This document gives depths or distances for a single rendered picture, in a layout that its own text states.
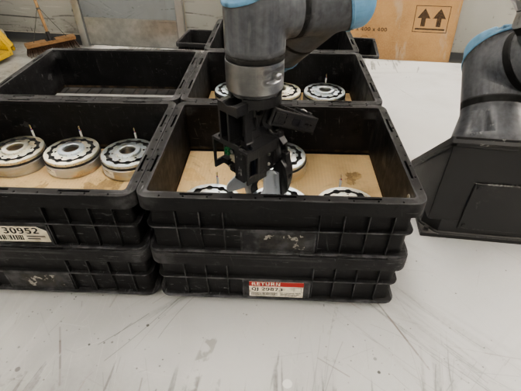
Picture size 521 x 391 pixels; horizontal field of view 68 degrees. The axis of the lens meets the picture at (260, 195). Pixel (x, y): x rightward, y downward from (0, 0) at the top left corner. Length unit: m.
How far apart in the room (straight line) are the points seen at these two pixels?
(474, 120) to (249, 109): 0.48
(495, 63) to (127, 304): 0.78
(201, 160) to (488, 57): 0.57
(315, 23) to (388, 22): 3.14
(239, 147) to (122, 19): 3.75
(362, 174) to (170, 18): 3.44
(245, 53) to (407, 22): 3.22
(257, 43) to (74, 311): 0.53
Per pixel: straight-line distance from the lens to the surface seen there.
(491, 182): 0.82
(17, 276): 0.79
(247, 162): 0.51
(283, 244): 0.59
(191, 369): 0.64
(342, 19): 0.52
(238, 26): 0.47
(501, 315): 0.79
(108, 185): 0.76
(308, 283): 0.65
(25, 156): 0.86
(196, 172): 0.76
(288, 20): 0.48
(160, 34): 4.13
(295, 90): 1.01
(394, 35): 3.65
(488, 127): 0.83
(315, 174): 0.75
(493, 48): 0.88
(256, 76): 0.48
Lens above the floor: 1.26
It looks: 39 degrees down
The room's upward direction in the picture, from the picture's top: straight up
